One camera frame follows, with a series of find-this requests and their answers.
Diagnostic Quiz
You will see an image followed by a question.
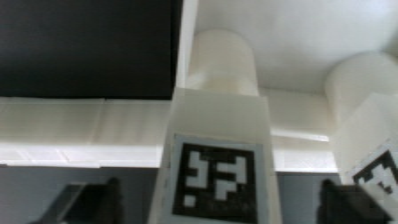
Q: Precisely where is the white chair leg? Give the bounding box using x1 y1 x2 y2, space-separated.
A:
324 53 398 201
147 29 282 224

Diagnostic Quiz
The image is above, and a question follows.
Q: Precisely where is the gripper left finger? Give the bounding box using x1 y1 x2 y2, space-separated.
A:
35 178 124 224

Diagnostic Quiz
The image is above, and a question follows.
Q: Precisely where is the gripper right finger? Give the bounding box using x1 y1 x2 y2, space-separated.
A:
315 179 392 224

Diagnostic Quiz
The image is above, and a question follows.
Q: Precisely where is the white U-shaped obstacle fence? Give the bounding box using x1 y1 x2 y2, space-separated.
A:
0 96 337 173

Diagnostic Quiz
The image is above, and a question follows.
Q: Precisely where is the white chair seat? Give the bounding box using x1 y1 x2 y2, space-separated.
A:
177 0 398 142

